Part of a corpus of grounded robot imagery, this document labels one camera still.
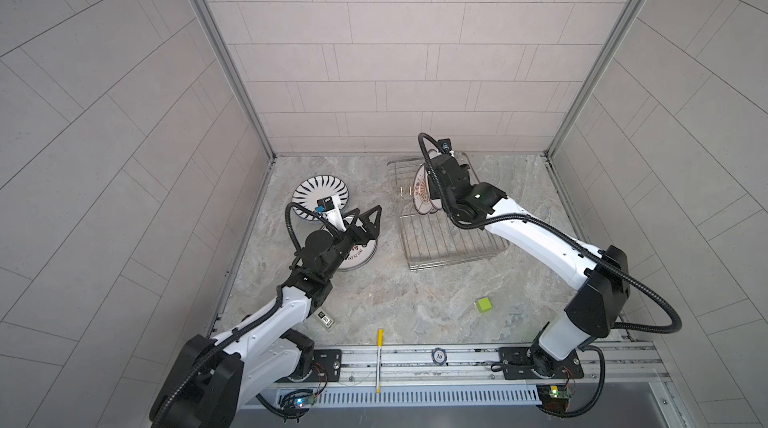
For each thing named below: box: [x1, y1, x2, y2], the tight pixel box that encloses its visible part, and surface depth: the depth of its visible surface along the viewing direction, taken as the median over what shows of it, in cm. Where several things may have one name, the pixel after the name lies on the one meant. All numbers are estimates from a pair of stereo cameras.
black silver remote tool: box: [314, 308, 335, 332], surface depth 77 cm
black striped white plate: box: [291, 174, 350, 221], surface depth 107 cm
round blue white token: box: [431, 347, 448, 366], surface depth 75 cm
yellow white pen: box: [376, 329, 384, 394], surface depth 75 cm
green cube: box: [476, 297, 493, 313], surface depth 81 cm
